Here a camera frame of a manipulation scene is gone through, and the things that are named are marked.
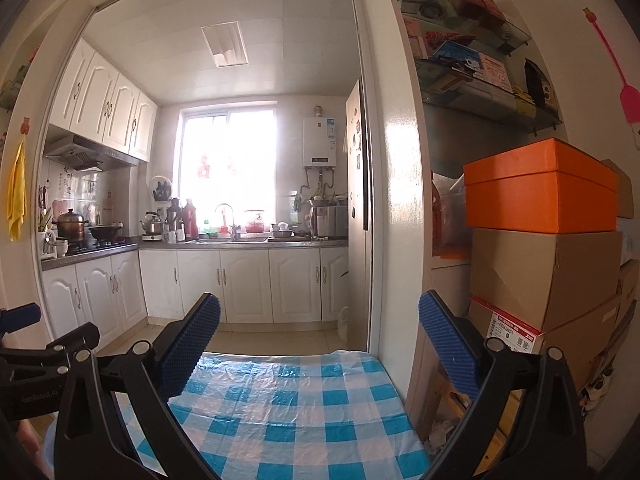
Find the large plain cardboard box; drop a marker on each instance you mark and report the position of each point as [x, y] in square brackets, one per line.
[525, 275]

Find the long glass wall shelf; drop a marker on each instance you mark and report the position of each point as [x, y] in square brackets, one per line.
[540, 120]

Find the kitchen window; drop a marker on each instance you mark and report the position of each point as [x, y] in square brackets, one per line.
[225, 170]

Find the white refrigerator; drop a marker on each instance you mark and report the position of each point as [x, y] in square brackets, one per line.
[356, 185]

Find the silver microwave oven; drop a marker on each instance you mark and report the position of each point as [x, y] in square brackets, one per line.
[327, 221]

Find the dark thermos flask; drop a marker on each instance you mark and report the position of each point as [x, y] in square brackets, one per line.
[173, 217]

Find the grey kitchen countertop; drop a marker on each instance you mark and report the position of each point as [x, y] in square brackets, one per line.
[225, 243]

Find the steel kettle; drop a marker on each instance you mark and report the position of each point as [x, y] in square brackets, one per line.
[151, 225]

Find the short glass wall shelf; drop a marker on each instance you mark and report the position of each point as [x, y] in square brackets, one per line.
[515, 30]

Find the orange cardboard box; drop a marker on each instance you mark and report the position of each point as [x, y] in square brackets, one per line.
[535, 190]

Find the red thermos flask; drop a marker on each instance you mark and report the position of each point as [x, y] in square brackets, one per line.
[190, 222]

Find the red gift box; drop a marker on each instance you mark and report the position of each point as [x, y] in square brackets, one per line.
[475, 2]

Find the black yellow bag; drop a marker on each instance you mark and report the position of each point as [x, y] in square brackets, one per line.
[537, 85]

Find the white gas water heater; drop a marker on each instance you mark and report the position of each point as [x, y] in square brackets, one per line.
[320, 142]

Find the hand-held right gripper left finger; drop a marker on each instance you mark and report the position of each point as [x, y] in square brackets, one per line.
[192, 345]

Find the chrome kitchen faucet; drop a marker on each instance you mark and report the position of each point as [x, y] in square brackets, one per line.
[232, 220]

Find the blue white checked tablecloth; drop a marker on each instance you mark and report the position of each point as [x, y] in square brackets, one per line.
[290, 410]

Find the white sneaker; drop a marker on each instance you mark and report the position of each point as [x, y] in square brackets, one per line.
[597, 390]

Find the pink fly swatter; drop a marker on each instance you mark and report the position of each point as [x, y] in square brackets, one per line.
[627, 100]

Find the cardboard box with red label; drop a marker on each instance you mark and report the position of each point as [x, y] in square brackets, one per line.
[575, 345]

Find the red basket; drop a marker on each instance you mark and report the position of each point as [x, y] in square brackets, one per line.
[254, 222]

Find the black wok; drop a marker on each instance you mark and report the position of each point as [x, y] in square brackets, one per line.
[105, 232]

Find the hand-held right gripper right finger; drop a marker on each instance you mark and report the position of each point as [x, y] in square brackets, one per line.
[447, 340]

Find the steel range hood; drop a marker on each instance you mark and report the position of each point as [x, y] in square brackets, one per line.
[85, 155]

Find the white kitchen base cabinets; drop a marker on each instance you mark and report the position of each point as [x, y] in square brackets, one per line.
[240, 285]

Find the rectangular ceiling light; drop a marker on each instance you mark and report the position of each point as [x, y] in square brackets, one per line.
[225, 42]

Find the copper pot with lid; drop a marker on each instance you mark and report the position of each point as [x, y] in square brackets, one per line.
[70, 227]

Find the white upper wall cabinets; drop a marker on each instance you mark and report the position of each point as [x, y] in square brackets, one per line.
[100, 105]

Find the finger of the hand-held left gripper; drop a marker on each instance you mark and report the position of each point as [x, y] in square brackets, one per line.
[50, 342]
[20, 316]

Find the yellow hanging cloth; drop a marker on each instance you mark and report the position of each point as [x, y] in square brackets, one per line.
[17, 195]

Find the round wall utensil rack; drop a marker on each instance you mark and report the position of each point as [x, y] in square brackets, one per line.
[161, 189]

